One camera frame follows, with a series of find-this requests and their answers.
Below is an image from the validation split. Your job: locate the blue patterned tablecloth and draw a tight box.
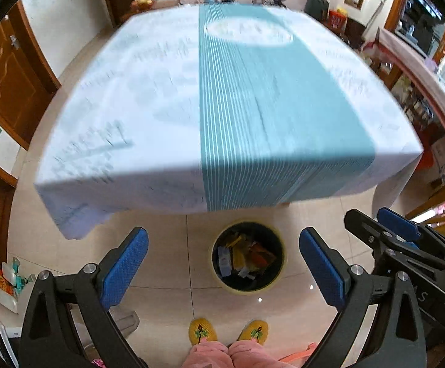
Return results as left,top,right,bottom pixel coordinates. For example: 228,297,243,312
34,2,425,240

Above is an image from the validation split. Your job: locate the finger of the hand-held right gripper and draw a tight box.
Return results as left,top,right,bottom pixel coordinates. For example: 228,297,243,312
377,207,445,255
344,209,445,277

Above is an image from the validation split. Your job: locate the white green plastic pack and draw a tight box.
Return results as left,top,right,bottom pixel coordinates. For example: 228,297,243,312
0,259,35,313

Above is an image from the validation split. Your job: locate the clear plastic stool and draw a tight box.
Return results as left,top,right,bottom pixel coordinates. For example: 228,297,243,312
111,307,140,338

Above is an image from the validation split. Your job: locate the black kitchen appliance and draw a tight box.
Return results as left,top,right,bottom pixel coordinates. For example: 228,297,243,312
401,15,438,54

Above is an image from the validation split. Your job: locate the dark green appliance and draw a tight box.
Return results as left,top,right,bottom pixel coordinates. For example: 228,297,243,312
304,0,329,20

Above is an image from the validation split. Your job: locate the orange strap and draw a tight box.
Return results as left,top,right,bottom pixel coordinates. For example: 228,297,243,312
278,342,319,362

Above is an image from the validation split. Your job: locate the black bin with yellow rim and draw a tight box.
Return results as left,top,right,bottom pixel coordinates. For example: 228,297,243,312
211,220,286,292

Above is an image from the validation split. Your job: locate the yellow slipper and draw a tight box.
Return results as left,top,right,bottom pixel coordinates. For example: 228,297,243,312
189,317,220,343
238,319,269,343

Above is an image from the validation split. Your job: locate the orange bucket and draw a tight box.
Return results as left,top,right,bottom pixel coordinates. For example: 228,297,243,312
417,146,434,171

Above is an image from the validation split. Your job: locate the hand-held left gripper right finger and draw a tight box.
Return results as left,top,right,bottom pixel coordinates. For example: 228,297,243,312
299,227,428,368

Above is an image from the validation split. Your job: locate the long table with pink cloth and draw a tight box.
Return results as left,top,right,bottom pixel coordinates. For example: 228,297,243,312
376,27,445,135

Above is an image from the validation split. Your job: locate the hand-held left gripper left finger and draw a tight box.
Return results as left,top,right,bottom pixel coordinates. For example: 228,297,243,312
18,227,149,368

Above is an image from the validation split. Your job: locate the long metal stick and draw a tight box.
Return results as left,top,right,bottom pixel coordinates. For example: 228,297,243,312
362,0,392,43

